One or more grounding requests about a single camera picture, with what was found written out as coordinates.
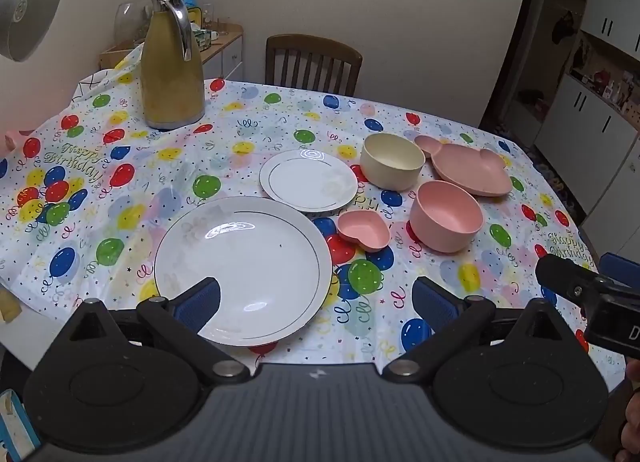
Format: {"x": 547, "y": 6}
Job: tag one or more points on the pink bear-shaped plate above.
{"x": 470, "y": 166}

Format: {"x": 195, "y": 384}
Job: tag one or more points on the green tissue box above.
{"x": 204, "y": 38}

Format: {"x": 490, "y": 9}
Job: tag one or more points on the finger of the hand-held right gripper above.
{"x": 565, "y": 276}

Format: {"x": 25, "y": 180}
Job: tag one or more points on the pink heart-shaped dish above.
{"x": 362, "y": 229}

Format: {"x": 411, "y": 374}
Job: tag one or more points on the large white plate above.
{"x": 250, "y": 252}

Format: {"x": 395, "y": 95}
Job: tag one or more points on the cream bowl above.
{"x": 392, "y": 166}

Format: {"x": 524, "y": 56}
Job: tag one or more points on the wooden chair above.
{"x": 312, "y": 64}

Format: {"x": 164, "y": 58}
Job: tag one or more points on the pink bowl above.
{"x": 447, "y": 214}

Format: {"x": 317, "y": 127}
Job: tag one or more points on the gold thermos jug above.
{"x": 170, "y": 76}

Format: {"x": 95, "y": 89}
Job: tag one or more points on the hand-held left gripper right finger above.
{"x": 435, "y": 302}

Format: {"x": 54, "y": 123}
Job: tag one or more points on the glass jar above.
{"x": 129, "y": 21}

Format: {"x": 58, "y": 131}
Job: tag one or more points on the person's right forearm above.
{"x": 631, "y": 422}

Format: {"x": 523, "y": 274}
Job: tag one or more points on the small white plate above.
{"x": 310, "y": 181}

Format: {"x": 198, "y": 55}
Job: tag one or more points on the white drawer cabinet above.
{"x": 227, "y": 54}

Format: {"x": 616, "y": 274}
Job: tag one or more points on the balloon print tablecloth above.
{"x": 200, "y": 141}

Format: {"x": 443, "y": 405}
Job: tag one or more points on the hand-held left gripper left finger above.
{"x": 197, "y": 304}

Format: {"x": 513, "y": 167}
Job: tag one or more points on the white cupboard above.
{"x": 600, "y": 91}

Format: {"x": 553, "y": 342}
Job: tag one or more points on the grey desk lamp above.
{"x": 27, "y": 11}

